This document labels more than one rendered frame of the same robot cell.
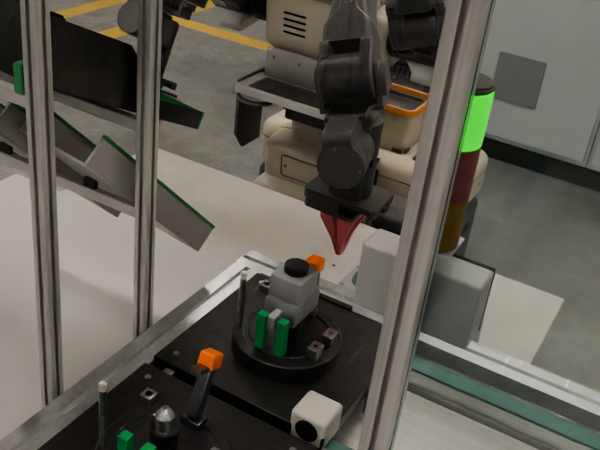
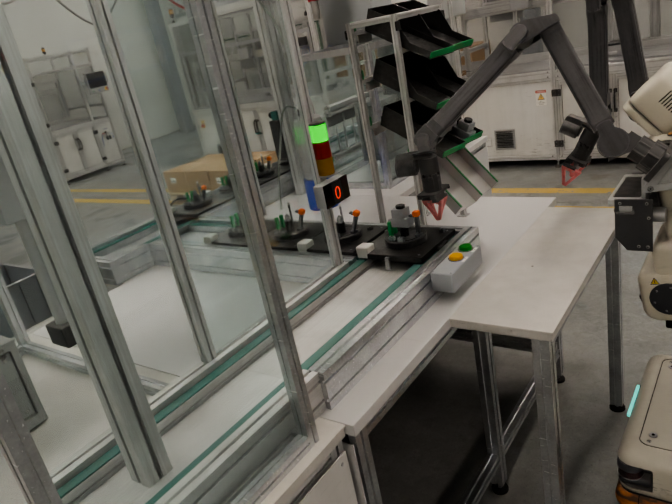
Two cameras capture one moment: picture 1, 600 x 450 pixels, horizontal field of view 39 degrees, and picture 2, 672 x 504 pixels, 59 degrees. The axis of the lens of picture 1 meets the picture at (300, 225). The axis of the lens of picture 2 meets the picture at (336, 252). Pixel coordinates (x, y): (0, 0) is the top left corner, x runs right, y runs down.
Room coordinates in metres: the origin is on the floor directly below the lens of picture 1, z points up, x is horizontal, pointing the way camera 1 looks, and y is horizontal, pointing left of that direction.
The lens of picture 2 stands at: (1.05, -1.82, 1.67)
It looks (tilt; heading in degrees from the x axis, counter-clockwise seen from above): 21 degrees down; 103
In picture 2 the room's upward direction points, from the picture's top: 12 degrees counter-clockwise
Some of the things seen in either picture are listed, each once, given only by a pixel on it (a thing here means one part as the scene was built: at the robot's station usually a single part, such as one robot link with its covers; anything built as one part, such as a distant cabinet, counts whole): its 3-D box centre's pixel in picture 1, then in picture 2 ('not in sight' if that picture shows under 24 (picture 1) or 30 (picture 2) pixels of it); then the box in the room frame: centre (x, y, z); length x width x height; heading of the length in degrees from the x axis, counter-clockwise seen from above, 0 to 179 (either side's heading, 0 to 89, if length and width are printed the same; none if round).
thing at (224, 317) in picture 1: (285, 350); (406, 243); (0.86, 0.00, 0.96); 0.24 x 0.24 x 0.02; 64
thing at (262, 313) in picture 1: (262, 329); not in sight; (0.83, 0.03, 1.01); 0.01 x 0.01 x 0.05; 64
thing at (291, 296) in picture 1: (289, 291); (398, 215); (0.85, 0.00, 1.06); 0.08 x 0.04 x 0.07; 154
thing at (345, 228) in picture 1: (336, 220); (437, 204); (0.98, -0.05, 1.09); 0.07 x 0.07 x 0.09; 65
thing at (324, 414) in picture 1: (315, 420); (365, 250); (0.73, -0.05, 0.97); 0.05 x 0.05 x 0.04; 64
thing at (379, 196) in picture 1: (351, 177); (432, 183); (0.97, -0.06, 1.16); 0.10 x 0.07 x 0.07; 65
